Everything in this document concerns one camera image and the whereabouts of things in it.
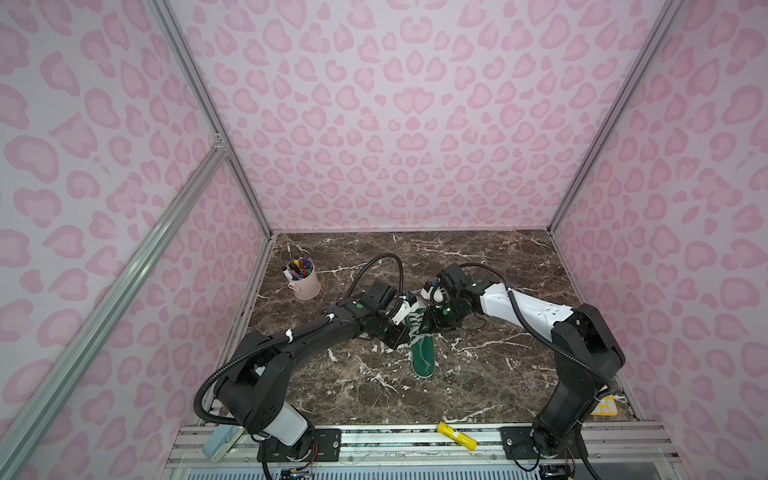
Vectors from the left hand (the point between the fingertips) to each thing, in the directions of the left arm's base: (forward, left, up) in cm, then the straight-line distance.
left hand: (410, 335), depth 83 cm
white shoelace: (+7, -2, -5) cm, 9 cm away
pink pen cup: (+18, +32, -3) cm, 37 cm away
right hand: (+2, -5, 0) cm, 5 cm away
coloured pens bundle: (+22, +34, +3) cm, 41 cm away
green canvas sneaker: (-1, -4, -5) cm, 6 cm away
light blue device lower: (-24, +46, -4) cm, 52 cm away
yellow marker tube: (-23, -11, -7) cm, 27 cm away
